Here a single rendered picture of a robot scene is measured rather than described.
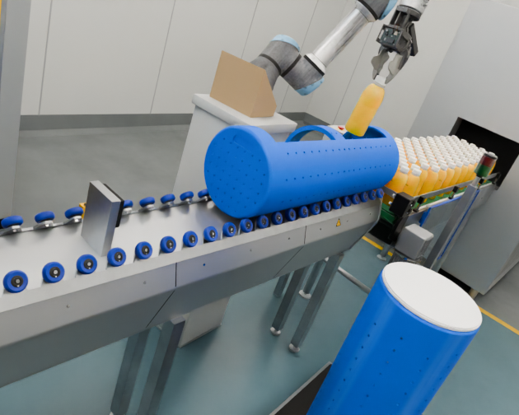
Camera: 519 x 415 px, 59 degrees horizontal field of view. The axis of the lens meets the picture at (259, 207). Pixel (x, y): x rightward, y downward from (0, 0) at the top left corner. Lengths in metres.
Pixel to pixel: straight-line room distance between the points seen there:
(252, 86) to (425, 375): 1.16
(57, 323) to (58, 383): 1.02
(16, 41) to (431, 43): 5.06
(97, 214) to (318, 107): 6.07
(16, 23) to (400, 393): 2.13
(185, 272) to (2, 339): 0.47
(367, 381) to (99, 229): 0.81
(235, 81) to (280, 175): 0.62
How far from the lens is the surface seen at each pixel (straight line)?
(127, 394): 1.91
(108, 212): 1.12
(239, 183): 1.40
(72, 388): 2.11
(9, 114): 2.58
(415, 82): 6.47
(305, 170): 1.45
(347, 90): 6.84
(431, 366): 1.31
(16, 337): 1.08
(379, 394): 1.37
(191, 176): 1.98
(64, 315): 1.11
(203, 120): 1.90
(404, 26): 1.53
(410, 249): 2.22
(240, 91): 1.85
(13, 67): 2.51
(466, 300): 1.41
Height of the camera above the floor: 1.61
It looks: 25 degrees down
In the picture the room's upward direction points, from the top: 20 degrees clockwise
